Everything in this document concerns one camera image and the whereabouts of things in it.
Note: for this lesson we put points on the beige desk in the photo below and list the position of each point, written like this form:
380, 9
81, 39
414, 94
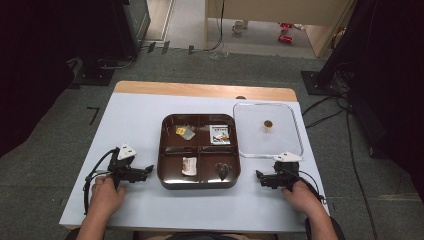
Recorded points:
266, 10

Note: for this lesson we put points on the dark curtain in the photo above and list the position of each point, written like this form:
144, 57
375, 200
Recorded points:
390, 66
30, 66

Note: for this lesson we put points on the person's left hand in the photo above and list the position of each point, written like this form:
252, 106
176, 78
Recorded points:
106, 197

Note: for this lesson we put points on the black stand base plate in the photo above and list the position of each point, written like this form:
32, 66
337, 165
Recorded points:
95, 77
315, 83

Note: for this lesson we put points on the small yellow packet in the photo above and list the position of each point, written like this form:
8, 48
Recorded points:
180, 130

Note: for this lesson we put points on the red object on floor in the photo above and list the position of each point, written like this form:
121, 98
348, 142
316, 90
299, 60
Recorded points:
285, 38

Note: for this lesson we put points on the black tape corner mark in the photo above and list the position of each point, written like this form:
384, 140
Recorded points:
95, 111

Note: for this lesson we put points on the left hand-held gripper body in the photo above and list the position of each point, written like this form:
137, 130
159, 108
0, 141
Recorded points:
121, 163

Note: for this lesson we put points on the person's right hand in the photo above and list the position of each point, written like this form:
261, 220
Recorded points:
301, 197

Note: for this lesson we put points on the white and green packet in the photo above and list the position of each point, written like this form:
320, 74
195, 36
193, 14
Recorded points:
220, 134

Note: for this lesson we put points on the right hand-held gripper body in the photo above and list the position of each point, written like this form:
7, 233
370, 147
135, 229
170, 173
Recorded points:
286, 170

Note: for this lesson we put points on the dark heart-shaped piece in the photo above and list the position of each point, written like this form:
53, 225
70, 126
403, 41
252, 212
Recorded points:
222, 170

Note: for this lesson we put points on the clear tray lid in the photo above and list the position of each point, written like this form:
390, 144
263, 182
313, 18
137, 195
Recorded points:
266, 140

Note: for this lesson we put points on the black cabinet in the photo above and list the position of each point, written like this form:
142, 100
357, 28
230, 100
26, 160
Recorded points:
130, 26

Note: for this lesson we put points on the wooden table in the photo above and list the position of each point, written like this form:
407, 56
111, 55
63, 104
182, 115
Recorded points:
200, 90

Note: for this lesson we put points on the white table cover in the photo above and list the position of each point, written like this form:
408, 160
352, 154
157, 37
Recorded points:
133, 126

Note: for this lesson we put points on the brown compartment tray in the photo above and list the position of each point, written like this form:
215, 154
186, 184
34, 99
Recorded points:
200, 152

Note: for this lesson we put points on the white wrapped candy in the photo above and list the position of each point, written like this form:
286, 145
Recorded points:
189, 166

